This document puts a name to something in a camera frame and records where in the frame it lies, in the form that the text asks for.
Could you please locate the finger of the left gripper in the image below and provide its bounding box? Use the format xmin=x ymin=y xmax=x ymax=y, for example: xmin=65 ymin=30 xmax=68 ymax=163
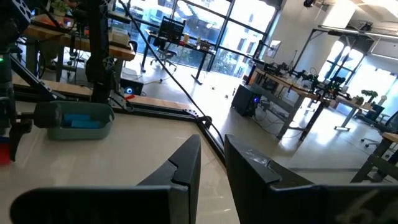
xmin=8 ymin=119 xmax=34 ymax=162

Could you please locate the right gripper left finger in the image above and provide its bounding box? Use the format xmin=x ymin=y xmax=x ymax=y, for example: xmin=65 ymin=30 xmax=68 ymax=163
xmin=9 ymin=134 xmax=202 ymax=224

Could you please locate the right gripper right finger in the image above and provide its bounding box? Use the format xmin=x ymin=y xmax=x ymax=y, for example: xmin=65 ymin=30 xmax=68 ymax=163
xmin=224 ymin=134 xmax=398 ymax=224

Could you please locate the small red cube block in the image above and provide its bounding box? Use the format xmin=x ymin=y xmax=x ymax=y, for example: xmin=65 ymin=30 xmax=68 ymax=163
xmin=0 ymin=142 xmax=12 ymax=165

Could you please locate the long blue block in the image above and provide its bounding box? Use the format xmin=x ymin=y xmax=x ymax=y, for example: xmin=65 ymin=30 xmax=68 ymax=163
xmin=63 ymin=113 xmax=91 ymax=123
xmin=70 ymin=119 xmax=103 ymax=129

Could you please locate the teal blue plastic bin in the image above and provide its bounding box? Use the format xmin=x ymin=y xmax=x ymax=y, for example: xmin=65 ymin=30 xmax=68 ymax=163
xmin=46 ymin=100 xmax=115 ymax=141

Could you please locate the wooden workbench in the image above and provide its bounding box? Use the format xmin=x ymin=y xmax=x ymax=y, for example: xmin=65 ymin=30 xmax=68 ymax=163
xmin=23 ymin=14 xmax=137 ymax=83

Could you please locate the black computer with blue light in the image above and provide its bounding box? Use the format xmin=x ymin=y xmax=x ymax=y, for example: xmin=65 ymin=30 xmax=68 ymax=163
xmin=120 ymin=76 xmax=144 ymax=96

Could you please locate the black computer tower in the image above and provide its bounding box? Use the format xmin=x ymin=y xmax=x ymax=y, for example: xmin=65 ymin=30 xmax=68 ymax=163
xmin=231 ymin=83 xmax=265 ymax=118

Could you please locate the white box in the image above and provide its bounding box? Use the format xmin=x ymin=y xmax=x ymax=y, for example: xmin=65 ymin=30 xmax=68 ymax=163
xmin=108 ymin=27 xmax=131 ymax=47

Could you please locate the wooden table with robot arms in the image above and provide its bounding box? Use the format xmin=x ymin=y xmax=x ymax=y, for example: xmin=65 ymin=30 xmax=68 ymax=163
xmin=248 ymin=67 xmax=332 ymax=141

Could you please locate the black office chair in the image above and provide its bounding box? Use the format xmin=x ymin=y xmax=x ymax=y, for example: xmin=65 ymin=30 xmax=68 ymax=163
xmin=149 ymin=39 xmax=178 ymax=72

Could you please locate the potted green plant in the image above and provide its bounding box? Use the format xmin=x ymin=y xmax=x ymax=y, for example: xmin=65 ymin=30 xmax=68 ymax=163
xmin=360 ymin=89 xmax=379 ymax=104

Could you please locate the black aluminium table frame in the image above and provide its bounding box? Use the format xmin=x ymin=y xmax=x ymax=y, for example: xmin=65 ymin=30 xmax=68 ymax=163
xmin=0 ymin=52 xmax=228 ymax=166

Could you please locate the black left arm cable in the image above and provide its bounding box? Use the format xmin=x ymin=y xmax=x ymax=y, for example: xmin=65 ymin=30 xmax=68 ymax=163
xmin=119 ymin=0 xmax=225 ymax=146

